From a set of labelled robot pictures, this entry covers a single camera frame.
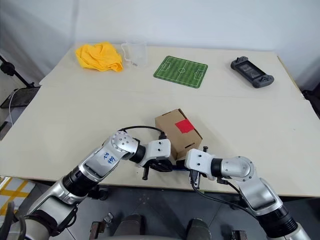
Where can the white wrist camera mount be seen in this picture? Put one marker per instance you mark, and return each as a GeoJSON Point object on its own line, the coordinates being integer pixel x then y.
{"type": "Point", "coordinates": [200, 160]}
{"type": "Point", "coordinates": [160, 147]}

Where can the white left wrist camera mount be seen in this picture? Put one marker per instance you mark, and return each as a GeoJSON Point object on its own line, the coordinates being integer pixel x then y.
{"type": "Point", "coordinates": [160, 147]}

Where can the green soccer field mat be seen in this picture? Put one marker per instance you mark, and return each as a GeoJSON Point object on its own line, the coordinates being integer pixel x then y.
{"type": "Point", "coordinates": [181, 71]}

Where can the dark rounded shape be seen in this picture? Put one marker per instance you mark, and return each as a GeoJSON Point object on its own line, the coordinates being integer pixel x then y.
{"type": "Point", "coordinates": [198, 230]}

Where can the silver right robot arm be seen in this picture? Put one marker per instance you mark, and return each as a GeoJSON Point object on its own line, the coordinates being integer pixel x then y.
{"type": "Point", "coordinates": [250, 180]}

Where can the clear plastic measuring cup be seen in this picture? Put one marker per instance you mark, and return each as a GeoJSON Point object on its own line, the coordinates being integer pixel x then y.
{"type": "Point", "coordinates": [138, 53]}

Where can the silver robot torso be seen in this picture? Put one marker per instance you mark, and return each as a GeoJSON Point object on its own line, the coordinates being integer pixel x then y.
{"type": "Point", "coordinates": [15, 231]}

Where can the black equipment beside table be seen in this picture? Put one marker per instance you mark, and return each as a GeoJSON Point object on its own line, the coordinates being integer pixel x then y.
{"type": "Point", "coordinates": [312, 102]}

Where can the black flat tray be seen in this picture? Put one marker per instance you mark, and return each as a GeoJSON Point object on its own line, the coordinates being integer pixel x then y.
{"type": "Point", "coordinates": [18, 96]}

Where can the red tape patch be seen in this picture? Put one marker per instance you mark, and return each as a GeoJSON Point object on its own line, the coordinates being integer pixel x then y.
{"type": "Point", "coordinates": [184, 126]}

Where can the black table caster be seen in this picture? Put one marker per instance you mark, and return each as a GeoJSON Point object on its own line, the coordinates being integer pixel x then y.
{"type": "Point", "coordinates": [101, 193]}

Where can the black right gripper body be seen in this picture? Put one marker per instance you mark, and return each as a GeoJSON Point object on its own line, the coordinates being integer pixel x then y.
{"type": "Point", "coordinates": [187, 168]}

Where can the grey handheld game controller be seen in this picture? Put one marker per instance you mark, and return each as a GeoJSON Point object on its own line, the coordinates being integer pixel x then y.
{"type": "Point", "coordinates": [251, 71]}

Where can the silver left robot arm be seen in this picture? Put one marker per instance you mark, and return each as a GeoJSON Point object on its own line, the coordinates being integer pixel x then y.
{"type": "Point", "coordinates": [100, 162]}

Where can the yellow cloth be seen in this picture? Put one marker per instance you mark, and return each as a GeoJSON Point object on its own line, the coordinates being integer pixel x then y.
{"type": "Point", "coordinates": [97, 56]}

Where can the metal clamp bracket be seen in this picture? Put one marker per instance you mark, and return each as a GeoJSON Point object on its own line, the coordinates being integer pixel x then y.
{"type": "Point", "coordinates": [238, 235]}
{"type": "Point", "coordinates": [100, 225]}

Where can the black tripod stand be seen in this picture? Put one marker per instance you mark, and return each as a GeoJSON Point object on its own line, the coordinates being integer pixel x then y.
{"type": "Point", "coordinates": [10, 68]}

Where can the brown cardboard box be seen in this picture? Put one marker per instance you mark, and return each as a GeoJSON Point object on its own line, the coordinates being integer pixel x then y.
{"type": "Point", "coordinates": [170, 130]}

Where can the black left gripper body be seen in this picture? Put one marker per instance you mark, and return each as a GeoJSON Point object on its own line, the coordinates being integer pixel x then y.
{"type": "Point", "coordinates": [150, 167]}

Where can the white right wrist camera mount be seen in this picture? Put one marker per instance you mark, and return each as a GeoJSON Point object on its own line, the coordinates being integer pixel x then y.
{"type": "Point", "coordinates": [200, 160]}

